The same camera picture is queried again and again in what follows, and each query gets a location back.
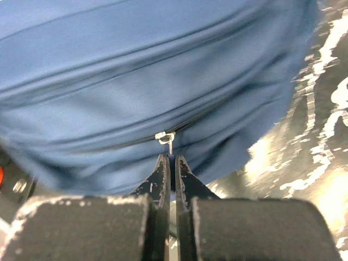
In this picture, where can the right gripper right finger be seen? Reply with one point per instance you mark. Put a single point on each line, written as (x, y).
(214, 228)

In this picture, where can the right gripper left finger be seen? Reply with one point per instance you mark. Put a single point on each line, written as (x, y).
(66, 227)

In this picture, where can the navy blue student backpack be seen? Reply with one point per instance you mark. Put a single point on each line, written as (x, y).
(86, 85)

